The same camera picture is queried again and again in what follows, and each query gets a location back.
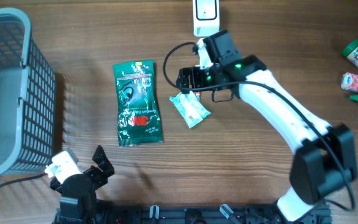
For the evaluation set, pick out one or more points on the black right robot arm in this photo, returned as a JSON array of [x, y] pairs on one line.
[[324, 156]]

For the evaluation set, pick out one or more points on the pale teal packet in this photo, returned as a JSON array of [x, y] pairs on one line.
[[190, 108]]

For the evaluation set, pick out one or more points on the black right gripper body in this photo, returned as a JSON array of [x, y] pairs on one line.
[[200, 78]]

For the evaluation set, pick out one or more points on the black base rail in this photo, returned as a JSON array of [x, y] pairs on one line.
[[194, 214]]

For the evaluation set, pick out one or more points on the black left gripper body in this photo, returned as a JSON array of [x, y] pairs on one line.
[[98, 178]]

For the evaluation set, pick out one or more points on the small red white packet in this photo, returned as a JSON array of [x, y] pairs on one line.
[[350, 82]]

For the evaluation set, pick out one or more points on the red stick packet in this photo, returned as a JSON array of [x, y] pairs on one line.
[[197, 94]]

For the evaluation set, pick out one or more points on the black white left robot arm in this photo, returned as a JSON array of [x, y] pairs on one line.
[[78, 200]]

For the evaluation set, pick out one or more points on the white barcode scanner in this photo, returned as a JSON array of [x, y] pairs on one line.
[[206, 17]]

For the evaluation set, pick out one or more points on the green 3M product pouch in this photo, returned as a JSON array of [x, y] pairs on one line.
[[138, 117]]

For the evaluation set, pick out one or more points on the grey plastic mesh basket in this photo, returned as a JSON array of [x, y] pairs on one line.
[[28, 88]]

